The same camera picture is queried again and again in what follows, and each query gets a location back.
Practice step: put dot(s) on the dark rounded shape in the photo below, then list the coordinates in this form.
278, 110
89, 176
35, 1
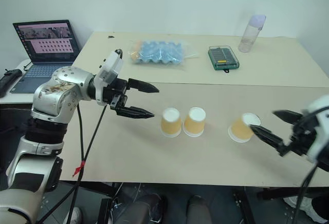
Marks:
198, 209
144, 209

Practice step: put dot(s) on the red tape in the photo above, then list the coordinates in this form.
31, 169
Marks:
78, 168

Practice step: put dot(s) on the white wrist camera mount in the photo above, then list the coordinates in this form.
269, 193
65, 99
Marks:
110, 67
321, 131

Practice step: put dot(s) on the blue egg tray in bag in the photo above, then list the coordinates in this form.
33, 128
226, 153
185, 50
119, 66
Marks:
159, 63

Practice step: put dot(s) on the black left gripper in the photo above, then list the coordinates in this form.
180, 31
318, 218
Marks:
117, 93

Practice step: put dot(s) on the open grey laptop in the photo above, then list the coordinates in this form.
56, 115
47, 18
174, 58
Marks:
46, 41

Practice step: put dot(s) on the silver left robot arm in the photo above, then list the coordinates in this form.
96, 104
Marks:
59, 93

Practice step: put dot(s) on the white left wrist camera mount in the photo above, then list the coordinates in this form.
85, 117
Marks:
110, 67

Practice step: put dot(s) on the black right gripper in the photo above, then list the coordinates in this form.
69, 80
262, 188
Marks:
300, 136

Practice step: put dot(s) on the white shoe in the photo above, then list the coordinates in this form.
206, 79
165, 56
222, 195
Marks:
308, 206
76, 215

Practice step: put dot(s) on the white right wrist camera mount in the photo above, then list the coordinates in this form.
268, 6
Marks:
321, 131

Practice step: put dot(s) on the clear bottle with purple lid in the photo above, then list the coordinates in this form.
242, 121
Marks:
250, 36

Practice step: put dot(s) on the orange paper cup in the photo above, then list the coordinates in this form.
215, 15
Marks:
171, 125
194, 123
240, 130

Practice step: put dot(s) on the green screwdriver bit case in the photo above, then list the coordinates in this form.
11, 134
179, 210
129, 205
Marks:
223, 57

